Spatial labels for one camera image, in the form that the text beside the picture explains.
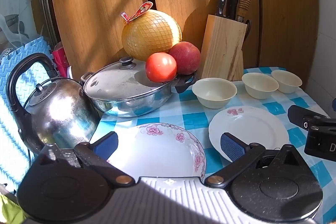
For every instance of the blue foam mat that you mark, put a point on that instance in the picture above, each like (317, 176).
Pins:
(10, 134)

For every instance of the steel pot lid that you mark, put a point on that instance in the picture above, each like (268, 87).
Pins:
(115, 82)

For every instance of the blue white checked tablecloth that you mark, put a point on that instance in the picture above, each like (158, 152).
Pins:
(183, 113)

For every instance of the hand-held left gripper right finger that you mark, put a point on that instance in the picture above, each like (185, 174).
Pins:
(231, 146)

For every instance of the pink floral rimmed plate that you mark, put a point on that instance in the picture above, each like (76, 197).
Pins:
(157, 150)

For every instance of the white plate with small flower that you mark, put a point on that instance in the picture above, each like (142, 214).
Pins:
(249, 129)

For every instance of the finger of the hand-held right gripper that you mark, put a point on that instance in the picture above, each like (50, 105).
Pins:
(302, 116)

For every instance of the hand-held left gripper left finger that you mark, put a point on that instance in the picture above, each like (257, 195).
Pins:
(106, 145)

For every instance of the cream plastic bowl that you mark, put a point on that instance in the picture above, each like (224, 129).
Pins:
(287, 83)
(214, 94)
(260, 87)

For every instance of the red apple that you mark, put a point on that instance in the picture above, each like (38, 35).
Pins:
(186, 57)

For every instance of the red box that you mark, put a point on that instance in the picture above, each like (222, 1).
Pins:
(61, 60)

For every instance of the frosted glass door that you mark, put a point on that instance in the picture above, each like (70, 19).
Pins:
(15, 3)

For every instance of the wooden knife block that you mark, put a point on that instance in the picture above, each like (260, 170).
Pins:
(220, 48)

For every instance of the red tomato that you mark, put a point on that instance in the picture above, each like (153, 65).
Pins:
(160, 67)

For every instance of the green cloth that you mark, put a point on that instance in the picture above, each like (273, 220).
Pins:
(9, 209)

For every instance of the pomelo in yellow net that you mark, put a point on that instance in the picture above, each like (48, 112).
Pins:
(149, 32)

